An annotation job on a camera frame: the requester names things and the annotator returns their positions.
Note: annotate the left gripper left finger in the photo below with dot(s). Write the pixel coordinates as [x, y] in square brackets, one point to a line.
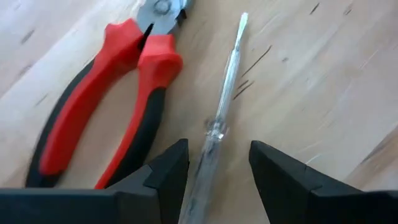
[93, 208]

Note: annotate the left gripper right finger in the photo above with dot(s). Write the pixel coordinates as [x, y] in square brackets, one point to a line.
[311, 205]

